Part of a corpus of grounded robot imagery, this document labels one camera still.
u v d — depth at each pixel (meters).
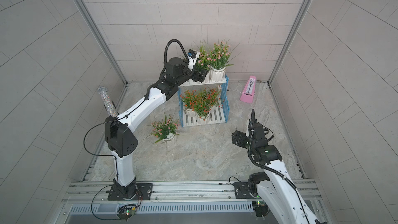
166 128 0.78
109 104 0.77
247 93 1.02
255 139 0.57
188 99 0.88
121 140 0.47
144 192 0.71
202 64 0.71
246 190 0.71
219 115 0.96
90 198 0.70
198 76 0.71
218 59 0.72
